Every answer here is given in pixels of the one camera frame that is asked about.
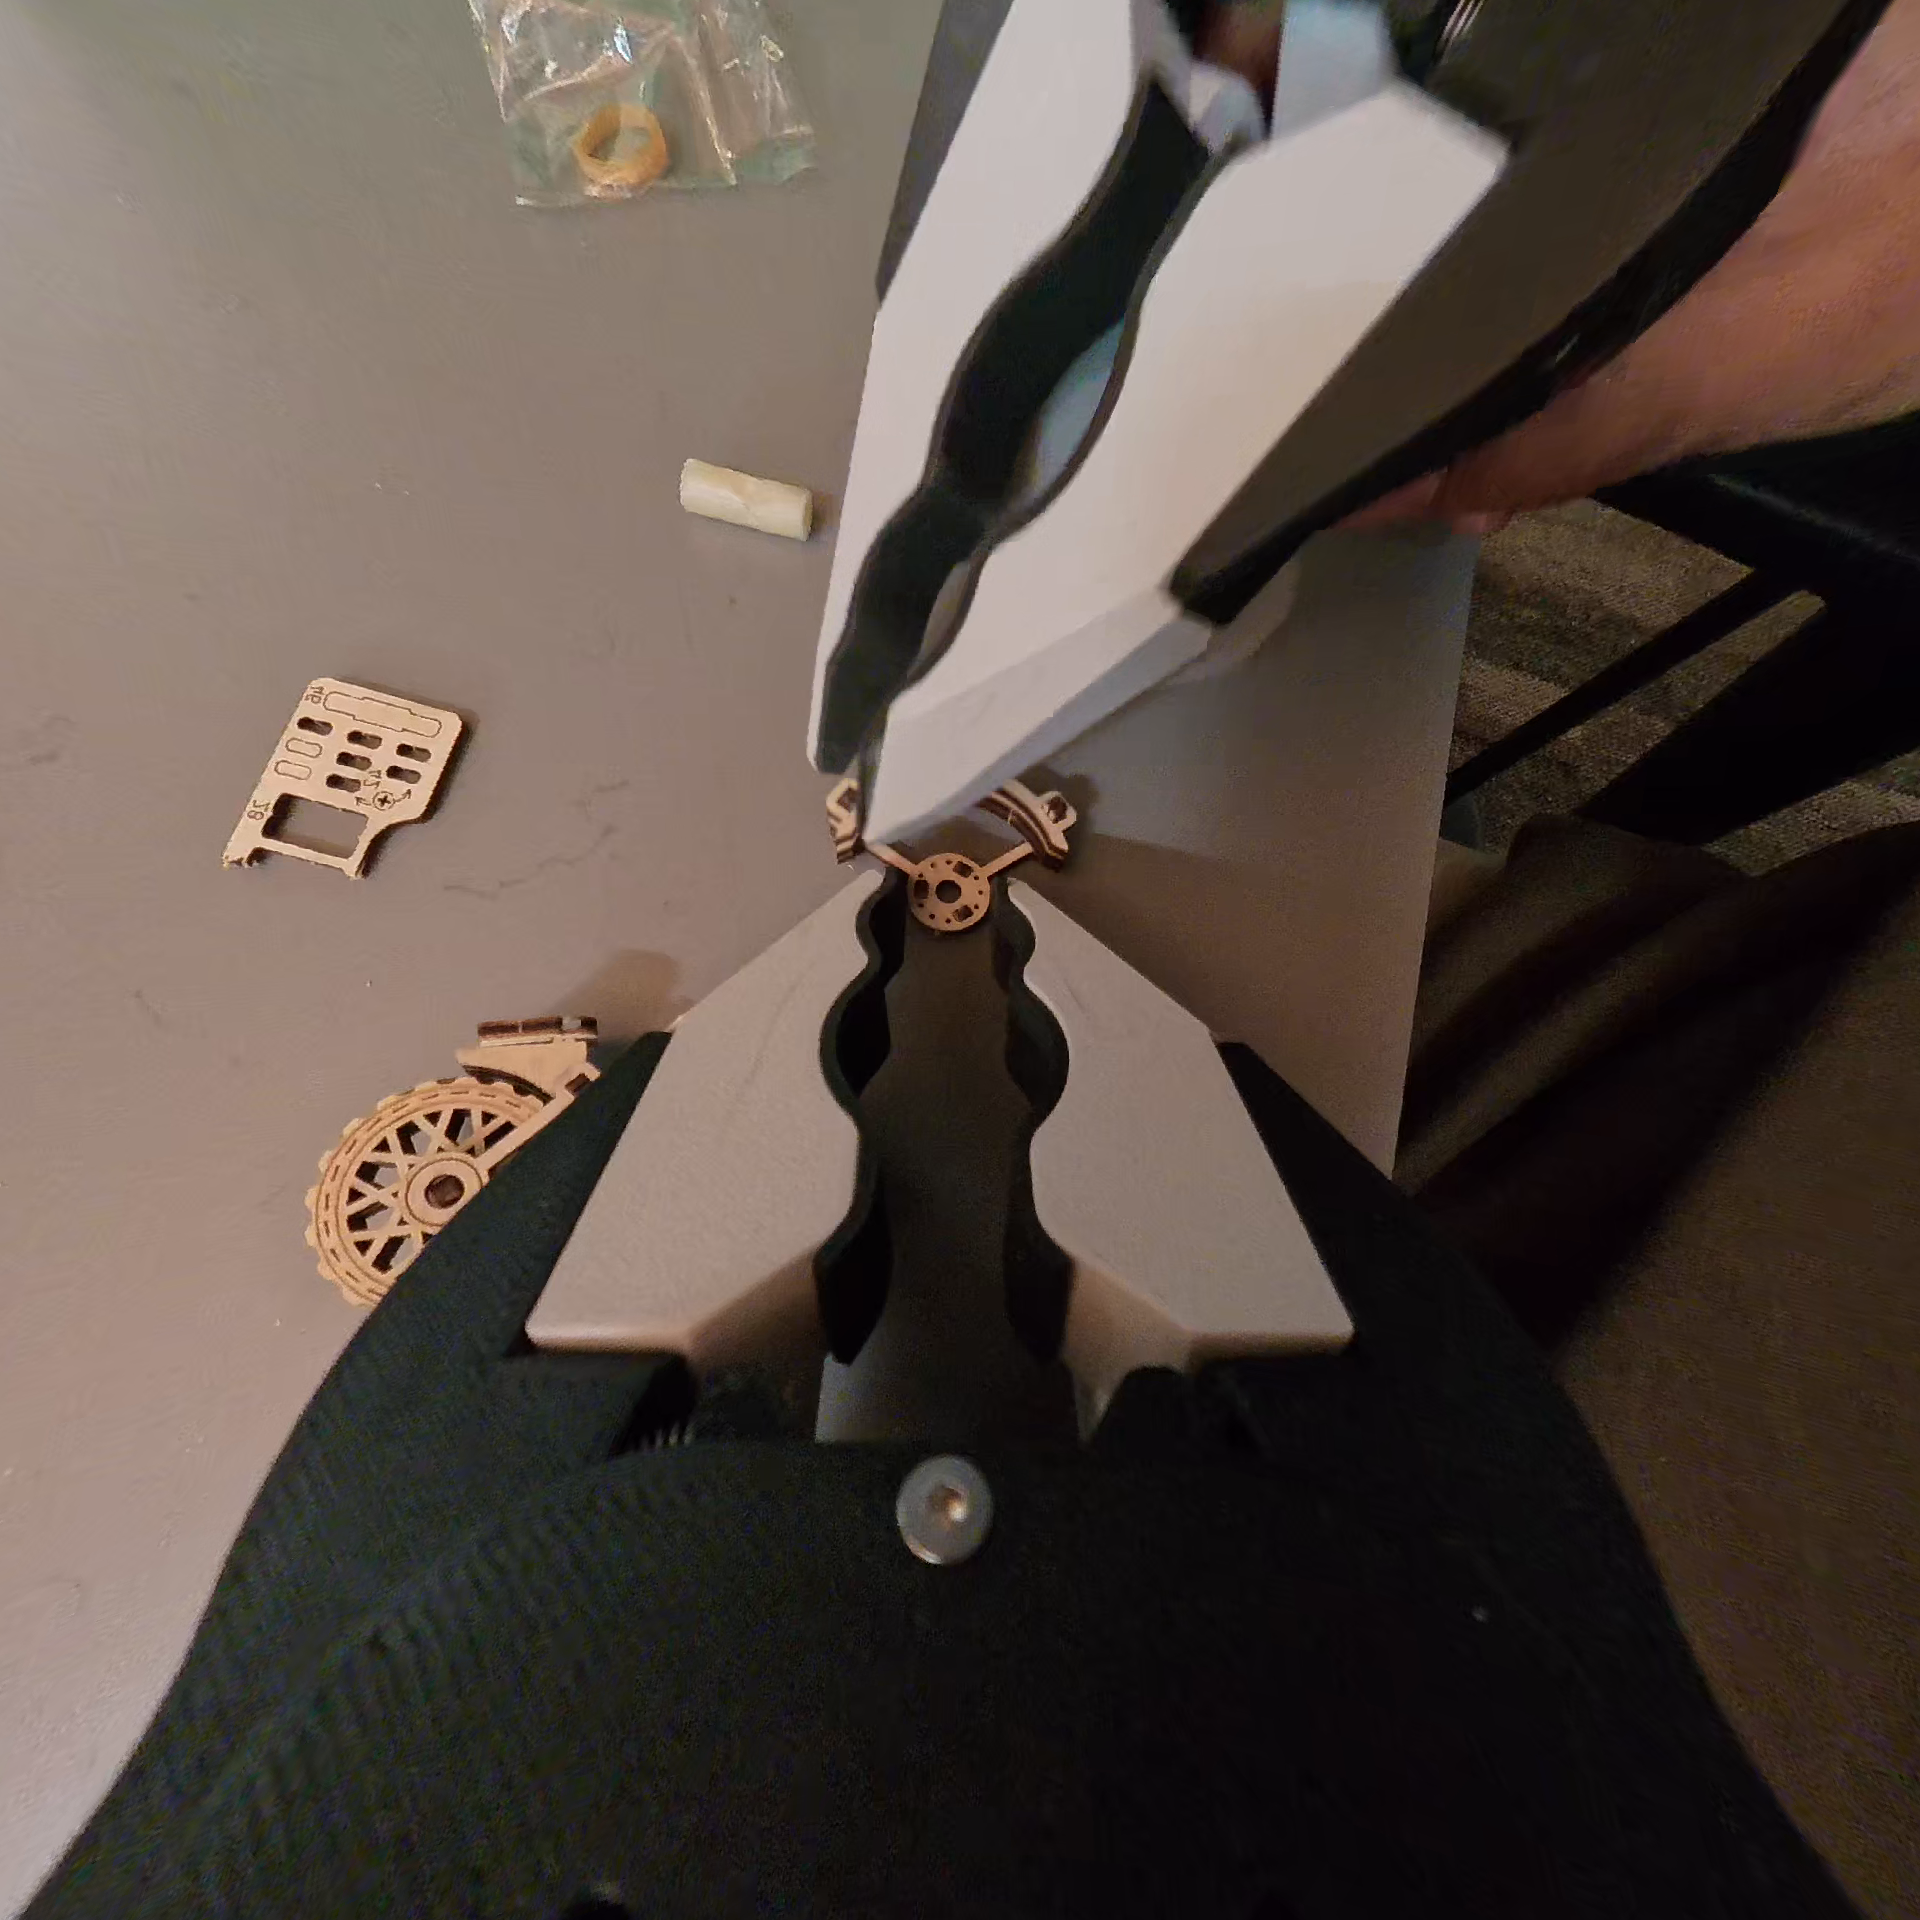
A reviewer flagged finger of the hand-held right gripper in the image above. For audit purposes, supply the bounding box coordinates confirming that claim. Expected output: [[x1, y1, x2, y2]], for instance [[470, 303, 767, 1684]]
[[807, 0, 1208, 785], [856, 0, 1510, 841]]

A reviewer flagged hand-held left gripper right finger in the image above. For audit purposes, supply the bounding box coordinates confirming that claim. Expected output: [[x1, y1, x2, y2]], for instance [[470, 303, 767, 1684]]
[[992, 879, 1355, 1443]]

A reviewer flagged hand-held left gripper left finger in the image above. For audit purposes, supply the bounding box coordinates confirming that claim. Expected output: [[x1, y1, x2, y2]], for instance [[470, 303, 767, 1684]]
[[525, 874, 920, 1443]]

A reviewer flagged small wooden model part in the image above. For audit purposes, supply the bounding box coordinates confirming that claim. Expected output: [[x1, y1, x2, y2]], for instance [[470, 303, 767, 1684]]
[[822, 771, 1082, 937]]

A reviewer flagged grey desk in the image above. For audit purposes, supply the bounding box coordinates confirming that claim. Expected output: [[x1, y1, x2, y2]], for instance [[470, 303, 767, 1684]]
[[0, 0, 1484, 1920]]

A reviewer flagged person's right hand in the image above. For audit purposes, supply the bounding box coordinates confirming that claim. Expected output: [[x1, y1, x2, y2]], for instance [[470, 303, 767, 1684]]
[[1335, 23, 1920, 539]]

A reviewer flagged wooden gear model assembly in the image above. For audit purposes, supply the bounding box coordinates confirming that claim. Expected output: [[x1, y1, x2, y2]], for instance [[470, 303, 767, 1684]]
[[306, 1016, 605, 1310]]

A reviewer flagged clear plastic bag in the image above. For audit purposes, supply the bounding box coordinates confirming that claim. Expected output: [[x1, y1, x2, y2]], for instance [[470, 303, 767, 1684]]
[[463, 0, 818, 208]]

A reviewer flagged white wax cylinder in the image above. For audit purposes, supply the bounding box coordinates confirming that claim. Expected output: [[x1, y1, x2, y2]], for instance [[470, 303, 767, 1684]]
[[679, 455, 815, 539]]

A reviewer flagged small slotted wooden piece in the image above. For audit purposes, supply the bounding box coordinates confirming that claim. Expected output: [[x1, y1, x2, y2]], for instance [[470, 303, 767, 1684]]
[[222, 678, 470, 883]]

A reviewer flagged yellow ring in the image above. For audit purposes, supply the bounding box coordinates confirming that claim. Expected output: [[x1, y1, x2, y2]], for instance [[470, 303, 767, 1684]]
[[575, 104, 672, 196]]

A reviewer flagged black metal frame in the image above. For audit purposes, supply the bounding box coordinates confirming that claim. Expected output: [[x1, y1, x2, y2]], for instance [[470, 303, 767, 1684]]
[[1447, 435, 1920, 841]]

